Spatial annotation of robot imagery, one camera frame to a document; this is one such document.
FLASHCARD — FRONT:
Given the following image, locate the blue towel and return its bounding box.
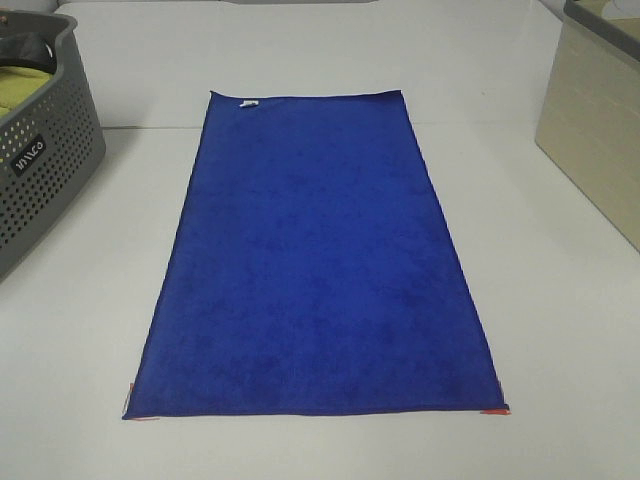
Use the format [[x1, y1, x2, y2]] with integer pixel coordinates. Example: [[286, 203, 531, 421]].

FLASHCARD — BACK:
[[124, 90, 507, 420]]

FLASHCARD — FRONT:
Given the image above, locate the grey perforated plastic basket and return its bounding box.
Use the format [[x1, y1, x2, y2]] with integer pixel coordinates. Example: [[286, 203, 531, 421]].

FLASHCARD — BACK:
[[1, 10, 106, 276]]

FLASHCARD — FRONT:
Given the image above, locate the beige plastic bin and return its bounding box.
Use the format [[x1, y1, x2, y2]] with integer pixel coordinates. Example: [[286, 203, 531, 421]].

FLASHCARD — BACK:
[[535, 1, 639, 247]]

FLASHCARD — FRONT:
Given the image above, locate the yellow-green towel in basket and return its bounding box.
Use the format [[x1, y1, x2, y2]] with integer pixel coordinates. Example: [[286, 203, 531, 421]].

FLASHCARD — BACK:
[[1, 66, 53, 122]]

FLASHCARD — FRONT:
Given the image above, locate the black cloth in basket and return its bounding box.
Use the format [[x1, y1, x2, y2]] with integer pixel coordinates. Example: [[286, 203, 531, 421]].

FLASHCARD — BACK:
[[1, 32, 57, 74]]

